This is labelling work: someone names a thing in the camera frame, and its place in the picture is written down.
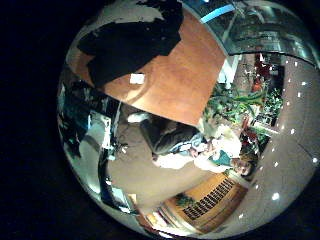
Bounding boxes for black piece of clothing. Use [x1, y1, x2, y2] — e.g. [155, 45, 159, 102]
[77, 0, 185, 89]

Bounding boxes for small potted green plant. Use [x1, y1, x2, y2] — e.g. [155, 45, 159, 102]
[174, 193, 196, 208]

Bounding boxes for white label sticker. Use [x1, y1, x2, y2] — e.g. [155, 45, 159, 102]
[129, 72, 146, 86]

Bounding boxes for white table sheet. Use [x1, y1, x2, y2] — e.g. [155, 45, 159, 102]
[66, 0, 161, 68]

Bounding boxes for seated person in white top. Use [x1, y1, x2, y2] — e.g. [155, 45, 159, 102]
[126, 111, 259, 178]

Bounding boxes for wooden cabinet with slatted grille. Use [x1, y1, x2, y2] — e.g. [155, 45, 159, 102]
[143, 173, 249, 234]

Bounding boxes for green leafy plants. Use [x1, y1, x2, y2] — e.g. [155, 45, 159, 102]
[203, 83, 284, 128]

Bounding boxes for red flower decoration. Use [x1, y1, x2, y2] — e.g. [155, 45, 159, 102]
[251, 59, 273, 94]

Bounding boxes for light blue sign strip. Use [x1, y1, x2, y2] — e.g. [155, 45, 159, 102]
[199, 3, 236, 24]

